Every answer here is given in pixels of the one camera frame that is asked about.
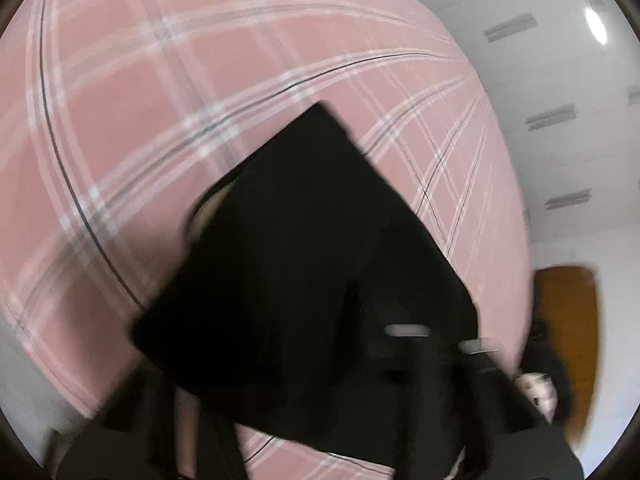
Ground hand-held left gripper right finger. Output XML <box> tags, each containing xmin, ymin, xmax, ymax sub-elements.
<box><xmin>377</xmin><ymin>320</ymin><xmax>585</xmax><ymax>480</ymax></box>

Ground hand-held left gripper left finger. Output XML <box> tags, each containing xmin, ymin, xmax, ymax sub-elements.
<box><xmin>57</xmin><ymin>360</ymin><xmax>248</xmax><ymax>480</ymax></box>

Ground black pants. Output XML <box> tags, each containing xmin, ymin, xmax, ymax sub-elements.
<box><xmin>131</xmin><ymin>101</ymin><xmax>481</xmax><ymax>466</ymax></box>

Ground pink plaid bed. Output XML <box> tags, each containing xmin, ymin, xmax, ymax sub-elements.
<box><xmin>0</xmin><ymin>0</ymin><xmax>533</xmax><ymax>480</ymax></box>

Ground heart print pillow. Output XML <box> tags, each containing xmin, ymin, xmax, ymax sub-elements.
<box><xmin>515</xmin><ymin>372</ymin><xmax>559</xmax><ymax>423</ymax></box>

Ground wooden headboard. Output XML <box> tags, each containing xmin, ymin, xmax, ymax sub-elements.
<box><xmin>532</xmin><ymin>265</ymin><xmax>601</xmax><ymax>448</ymax></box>

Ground black jacket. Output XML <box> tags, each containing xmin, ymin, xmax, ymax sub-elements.
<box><xmin>520</xmin><ymin>317</ymin><xmax>575</xmax><ymax>428</ymax></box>

